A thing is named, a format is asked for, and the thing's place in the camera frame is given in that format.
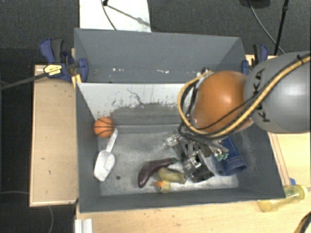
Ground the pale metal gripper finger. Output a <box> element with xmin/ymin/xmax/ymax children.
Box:
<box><xmin>190</xmin><ymin>155</ymin><xmax>204</xmax><ymax>170</ymax></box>
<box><xmin>183</xmin><ymin>162</ymin><xmax>195</xmax><ymax>180</ymax></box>

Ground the blue plastic cup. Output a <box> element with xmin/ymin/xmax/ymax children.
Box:
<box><xmin>213</xmin><ymin>135</ymin><xmax>248</xmax><ymax>177</ymax></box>

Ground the dark purple toy eggplant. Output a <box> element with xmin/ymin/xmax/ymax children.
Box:
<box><xmin>137</xmin><ymin>157</ymin><xmax>180</xmax><ymax>189</ymax></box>

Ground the yellow rubber duck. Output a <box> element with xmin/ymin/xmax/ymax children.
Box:
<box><xmin>155</xmin><ymin>167</ymin><xmax>187</xmax><ymax>194</ymax></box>

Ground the white plastic scoop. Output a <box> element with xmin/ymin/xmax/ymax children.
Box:
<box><xmin>93</xmin><ymin>128</ymin><xmax>119</xmax><ymax>183</ymax></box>

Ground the pale wood board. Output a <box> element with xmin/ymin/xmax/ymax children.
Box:
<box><xmin>29</xmin><ymin>64</ymin><xmax>80</xmax><ymax>207</ymax></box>

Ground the yellow clear plastic bottle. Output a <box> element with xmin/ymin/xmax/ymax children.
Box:
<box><xmin>257</xmin><ymin>184</ymin><xmax>310</xmax><ymax>213</ymax></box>

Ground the black shiny object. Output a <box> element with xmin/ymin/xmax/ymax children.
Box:
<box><xmin>192</xmin><ymin>166</ymin><xmax>216</xmax><ymax>183</ymax></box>

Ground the grey metal bin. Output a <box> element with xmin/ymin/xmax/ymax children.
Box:
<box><xmin>73</xmin><ymin>27</ymin><xmax>286</xmax><ymax>214</ymax></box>

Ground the orange basketball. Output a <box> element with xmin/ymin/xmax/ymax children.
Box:
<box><xmin>93</xmin><ymin>116</ymin><xmax>115</xmax><ymax>139</ymax></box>

